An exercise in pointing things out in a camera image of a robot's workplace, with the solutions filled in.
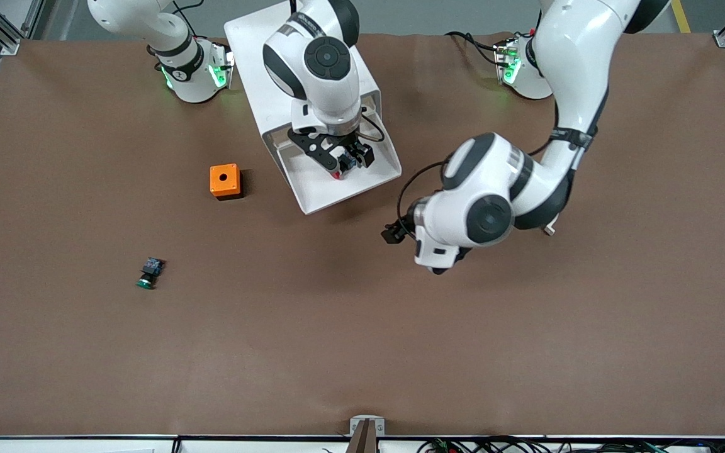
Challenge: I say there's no white plastic drawer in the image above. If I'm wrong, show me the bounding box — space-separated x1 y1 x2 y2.
273 123 402 216

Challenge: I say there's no white drawer cabinet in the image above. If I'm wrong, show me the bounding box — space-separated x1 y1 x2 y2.
224 0 382 152

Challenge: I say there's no brown table mat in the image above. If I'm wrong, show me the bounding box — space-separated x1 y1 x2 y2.
0 31 725 438

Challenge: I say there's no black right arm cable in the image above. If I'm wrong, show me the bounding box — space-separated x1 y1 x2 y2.
359 112 386 143

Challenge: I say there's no black left camera cable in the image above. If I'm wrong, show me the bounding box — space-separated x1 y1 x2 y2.
397 160 448 222

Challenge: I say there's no orange button enclosure box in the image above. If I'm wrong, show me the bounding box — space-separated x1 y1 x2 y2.
210 164 244 201

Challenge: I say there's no black left base cable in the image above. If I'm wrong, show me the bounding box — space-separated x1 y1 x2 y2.
444 30 508 67

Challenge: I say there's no grey metal edge bracket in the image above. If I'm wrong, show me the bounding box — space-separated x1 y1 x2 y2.
350 415 385 436

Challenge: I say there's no tangled black cable bundle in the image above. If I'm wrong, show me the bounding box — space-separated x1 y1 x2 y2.
419 435 725 453

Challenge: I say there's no green push button switch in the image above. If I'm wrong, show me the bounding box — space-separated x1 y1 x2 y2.
136 257 165 290

